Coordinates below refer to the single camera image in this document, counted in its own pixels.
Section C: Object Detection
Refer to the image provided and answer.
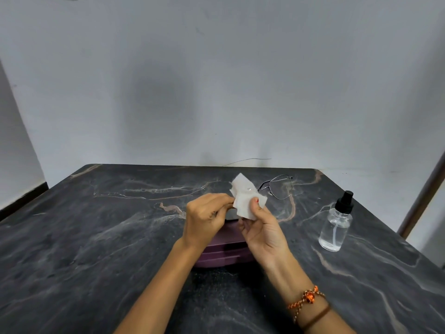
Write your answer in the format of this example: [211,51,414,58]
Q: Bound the person's left hand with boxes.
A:
[181,193,236,253]

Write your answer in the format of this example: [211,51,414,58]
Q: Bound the person's right hand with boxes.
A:
[238,197,297,272]

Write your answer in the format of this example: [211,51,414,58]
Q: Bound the white cleaning cloth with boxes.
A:
[230,173,268,220]

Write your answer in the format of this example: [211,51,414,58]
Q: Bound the thin metal frame eyeglasses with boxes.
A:
[257,174,295,201]

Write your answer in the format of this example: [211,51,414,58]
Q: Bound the person's right forearm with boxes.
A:
[263,255,357,334]

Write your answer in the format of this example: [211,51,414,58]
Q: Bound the person's left forearm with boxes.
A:
[114,239,206,334]

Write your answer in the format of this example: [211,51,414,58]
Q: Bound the purple eyeglasses case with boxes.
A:
[192,219,255,269]

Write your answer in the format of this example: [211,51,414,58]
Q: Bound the clear spray bottle black cap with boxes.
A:
[318,191,355,253]

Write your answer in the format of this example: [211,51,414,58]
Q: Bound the thin dark wire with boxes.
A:
[222,158,272,167]

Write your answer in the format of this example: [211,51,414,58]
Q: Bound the orange braided thread bracelet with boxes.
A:
[286,285,327,324]

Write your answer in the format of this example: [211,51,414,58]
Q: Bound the brown band bracelet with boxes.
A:
[299,304,333,331]

